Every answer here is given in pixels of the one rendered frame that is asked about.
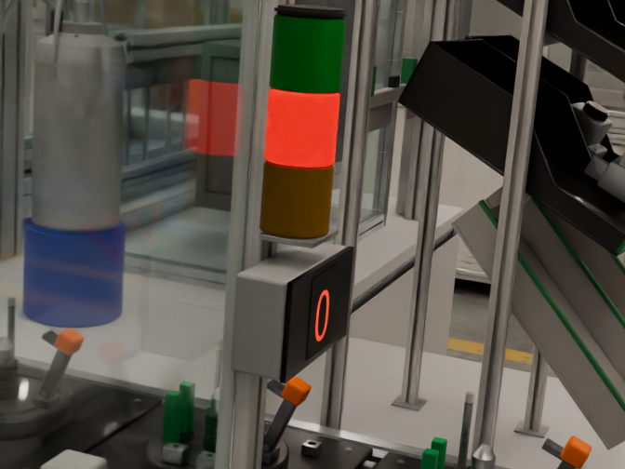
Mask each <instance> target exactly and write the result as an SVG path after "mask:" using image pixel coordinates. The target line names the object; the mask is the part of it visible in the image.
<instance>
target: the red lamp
mask: <svg viewBox="0 0 625 469"><path fill-rule="evenodd" d="M339 99H340V94H339V93H332V94H312V93H299V92H291V91H283V90H279V89H271V90H269V98H268V112H267V126H266V139H265V153H264V158H265V159H266V160H267V161H269V162H272V163H275V164H280V165H286V166H292V167H306V168H319V167H327V166H331V165H332V164H334V163H335V154H336V143H337V132H338V121H339Z"/></svg>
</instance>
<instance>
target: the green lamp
mask: <svg viewBox="0 0 625 469"><path fill-rule="evenodd" d="M345 31H346V20H345V19H340V20H333V19H316V18H303V17H294V16H286V15H275V16H274V17H273V43H272V57H271V70H270V84H269V86H270V87H271V88H274V89H279V90H283V91H291V92H299V93H312V94H332V93H338V92H339V91H340V88H341V76H342V64H343V53H344V42H345Z"/></svg>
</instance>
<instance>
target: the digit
mask: <svg viewBox="0 0 625 469"><path fill-rule="evenodd" d="M337 267H338V264H336V265H334V266H333V267H331V268H329V269H328V270H326V271H325V272H323V273H321V274H320V275H318V276H317V277H315V278H314V279H313V282H312V304H311V315H310V327H309V339H308V351H307V360H309V359H310V358H311V357H312V356H314V355H315V354H317V353H318V352H319V351H320V350H322V349H323V348H324V347H325V346H327V345H328V344H329V343H331V332H332V321H333V311H334V300H335V288H336V278H337Z"/></svg>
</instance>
